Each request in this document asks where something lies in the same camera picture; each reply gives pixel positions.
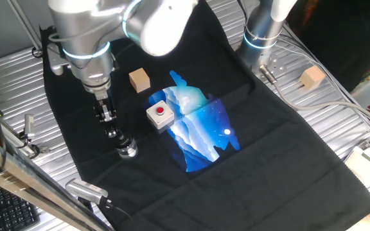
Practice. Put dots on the black cloth with blue print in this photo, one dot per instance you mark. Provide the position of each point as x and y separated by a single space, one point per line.
268 176

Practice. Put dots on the black chair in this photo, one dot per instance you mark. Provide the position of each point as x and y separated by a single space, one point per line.
332 38

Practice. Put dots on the clear glass jar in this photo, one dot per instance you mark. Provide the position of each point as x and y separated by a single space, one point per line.
128 153

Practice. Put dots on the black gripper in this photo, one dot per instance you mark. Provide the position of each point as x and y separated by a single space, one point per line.
103 110

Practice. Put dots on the white flat device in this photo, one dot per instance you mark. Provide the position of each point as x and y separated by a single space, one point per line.
368 163

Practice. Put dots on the wooden cube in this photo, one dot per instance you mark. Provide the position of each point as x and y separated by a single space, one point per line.
311 78
139 80

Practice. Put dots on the aluminium frame beam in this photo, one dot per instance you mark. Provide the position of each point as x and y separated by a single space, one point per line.
11 170

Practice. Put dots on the wrist camera with silver bracket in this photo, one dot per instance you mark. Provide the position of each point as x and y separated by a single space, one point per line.
58 64

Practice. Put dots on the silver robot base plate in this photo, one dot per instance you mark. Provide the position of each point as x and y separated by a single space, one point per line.
276 65

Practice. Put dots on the silver camera on rail clamp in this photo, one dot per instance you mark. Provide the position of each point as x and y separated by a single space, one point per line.
29 123

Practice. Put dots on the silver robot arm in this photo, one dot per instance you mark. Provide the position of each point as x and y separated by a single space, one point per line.
85 25

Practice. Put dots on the grey box with red button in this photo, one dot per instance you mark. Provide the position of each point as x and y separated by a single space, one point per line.
167 117

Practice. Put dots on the thin metal pole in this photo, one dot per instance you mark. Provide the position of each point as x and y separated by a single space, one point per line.
25 24

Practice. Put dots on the black keyboard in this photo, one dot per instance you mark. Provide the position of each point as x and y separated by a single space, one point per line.
11 211

